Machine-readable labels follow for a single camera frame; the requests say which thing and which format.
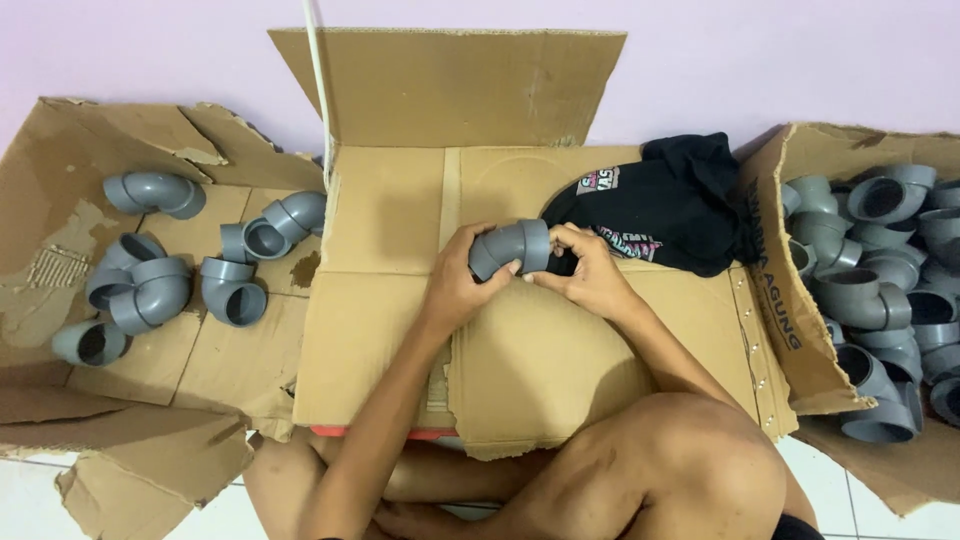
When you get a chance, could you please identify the person's left hand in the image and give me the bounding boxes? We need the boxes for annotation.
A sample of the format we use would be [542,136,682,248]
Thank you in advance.
[421,221,523,331]

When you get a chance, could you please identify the person's right hand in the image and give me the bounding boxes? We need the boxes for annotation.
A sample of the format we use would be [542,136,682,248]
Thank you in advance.
[522,222,640,322]

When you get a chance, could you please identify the grey PVC elbow fitting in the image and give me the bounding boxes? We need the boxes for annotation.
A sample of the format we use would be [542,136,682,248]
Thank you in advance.
[468,218,554,283]

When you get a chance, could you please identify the flattened brown cardboard box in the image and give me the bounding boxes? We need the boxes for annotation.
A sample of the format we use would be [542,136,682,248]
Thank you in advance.
[267,27,801,461]

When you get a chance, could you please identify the black printed cloth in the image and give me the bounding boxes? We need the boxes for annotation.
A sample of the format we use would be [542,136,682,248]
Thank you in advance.
[540,132,760,279]

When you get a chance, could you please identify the red flat board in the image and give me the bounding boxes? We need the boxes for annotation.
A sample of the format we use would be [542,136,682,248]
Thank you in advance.
[309,425,460,441]

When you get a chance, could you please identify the printed brown cardboard box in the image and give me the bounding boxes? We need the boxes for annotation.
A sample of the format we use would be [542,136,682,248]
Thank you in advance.
[738,122,960,519]

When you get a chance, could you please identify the person's right leg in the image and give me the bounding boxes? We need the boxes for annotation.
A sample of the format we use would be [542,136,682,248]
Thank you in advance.
[373,390,820,540]

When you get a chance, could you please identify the person's leg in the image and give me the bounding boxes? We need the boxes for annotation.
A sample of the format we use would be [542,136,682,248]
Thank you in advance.
[373,390,820,540]
[242,429,530,540]

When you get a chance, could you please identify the torn brown cardboard box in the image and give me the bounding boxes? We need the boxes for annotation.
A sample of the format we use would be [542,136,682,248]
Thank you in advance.
[0,96,329,540]

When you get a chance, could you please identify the person's left leg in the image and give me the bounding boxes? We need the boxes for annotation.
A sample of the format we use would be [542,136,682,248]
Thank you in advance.
[242,429,530,540]

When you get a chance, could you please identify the pile of grey pipe elbows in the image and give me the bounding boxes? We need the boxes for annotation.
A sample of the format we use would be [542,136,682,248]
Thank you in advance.
[780,163,960,444]

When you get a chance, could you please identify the scattered group of grey elbows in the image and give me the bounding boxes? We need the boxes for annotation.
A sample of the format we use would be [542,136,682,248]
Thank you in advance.
[51,171,329,369]

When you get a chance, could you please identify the black shorts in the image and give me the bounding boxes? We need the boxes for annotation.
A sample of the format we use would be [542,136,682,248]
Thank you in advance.
[771,512,826,540]

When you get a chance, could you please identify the white cable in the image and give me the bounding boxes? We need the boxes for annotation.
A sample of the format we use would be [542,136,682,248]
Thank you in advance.
[302,0,336,185]

